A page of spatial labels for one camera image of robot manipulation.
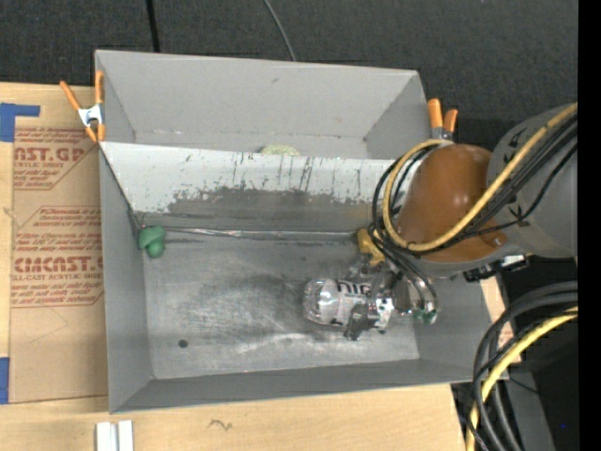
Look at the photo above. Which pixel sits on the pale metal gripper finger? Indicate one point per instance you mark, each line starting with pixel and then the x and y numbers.
pixel 382 312
pixel 375 281

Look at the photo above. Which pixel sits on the pale green round thing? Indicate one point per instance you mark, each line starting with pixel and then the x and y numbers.
pixel 280 150

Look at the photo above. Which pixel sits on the brown cardboard board red print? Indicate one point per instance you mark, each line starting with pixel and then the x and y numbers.
pixel 51 299

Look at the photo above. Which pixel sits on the clear plastic bottle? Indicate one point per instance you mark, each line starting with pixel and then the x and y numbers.
pixel 324 301

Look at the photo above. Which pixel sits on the green toy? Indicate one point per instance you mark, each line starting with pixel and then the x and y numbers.
pixel 152 241

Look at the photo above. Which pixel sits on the grey metal bin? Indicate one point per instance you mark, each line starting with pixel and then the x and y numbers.
pixel 244 308

